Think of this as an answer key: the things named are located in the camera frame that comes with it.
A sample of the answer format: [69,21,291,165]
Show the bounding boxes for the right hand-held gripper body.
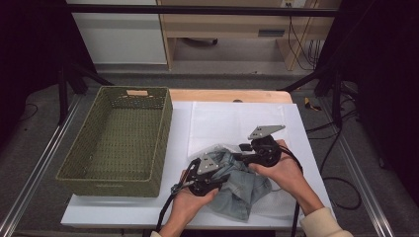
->
[246,124,287,168]

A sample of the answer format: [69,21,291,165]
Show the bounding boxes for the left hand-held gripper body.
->
[184,153,219,198]

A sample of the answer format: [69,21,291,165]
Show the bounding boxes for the blue denim jeans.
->
[207,147,274,222]

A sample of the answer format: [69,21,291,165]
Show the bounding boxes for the white mesh laundry bag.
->
[187,101,299,220]

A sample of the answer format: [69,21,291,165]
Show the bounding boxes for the green woven basket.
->
[54,85,174,198]

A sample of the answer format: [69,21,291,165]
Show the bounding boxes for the person's right hand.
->
[248,139,310,200]

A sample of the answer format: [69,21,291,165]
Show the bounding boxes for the person's left hand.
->
[170,187,220,226]

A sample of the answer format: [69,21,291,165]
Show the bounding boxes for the white foam board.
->
[60,101,340,230]

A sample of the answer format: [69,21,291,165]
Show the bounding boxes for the yellow black tool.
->
[303,97,323,112]

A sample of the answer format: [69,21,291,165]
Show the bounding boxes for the black metal stand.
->
[57,62,115,126]
[278,62,344,129]

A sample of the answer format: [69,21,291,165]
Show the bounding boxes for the light wooden desk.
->
[156,0,342,72]

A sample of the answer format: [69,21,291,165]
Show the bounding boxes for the black curtain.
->
[0,0,97,146]
[315,0,419,198]

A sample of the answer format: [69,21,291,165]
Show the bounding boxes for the black horizontal bar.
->
[65,4,340,18]

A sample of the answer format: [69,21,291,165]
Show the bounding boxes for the white cabinet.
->
[65,0,168,65]

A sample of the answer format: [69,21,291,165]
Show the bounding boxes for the left hand-held gripper cable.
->
[156,157,202,231]

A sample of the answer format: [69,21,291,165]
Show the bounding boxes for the hand-held gripper cable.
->
[279,145,304,237]
[156,157,202,231]

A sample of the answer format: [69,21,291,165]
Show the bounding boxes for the straight black floor cables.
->
[305,110,359,141]

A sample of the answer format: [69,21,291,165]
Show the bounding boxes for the right hand-held gripper cable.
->
[279,145,304,237]

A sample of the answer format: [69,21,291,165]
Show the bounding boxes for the metal floor rail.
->
[0,95,83,237]
[317,98,396,237]

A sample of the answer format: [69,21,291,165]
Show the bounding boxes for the looped black floor cable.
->
[320,129,363,211]

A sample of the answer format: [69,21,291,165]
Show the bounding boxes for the hanging cable bundle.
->
[288,16,325,72]

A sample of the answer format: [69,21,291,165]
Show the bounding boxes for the thin black floor cable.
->
[18,103,40,122]

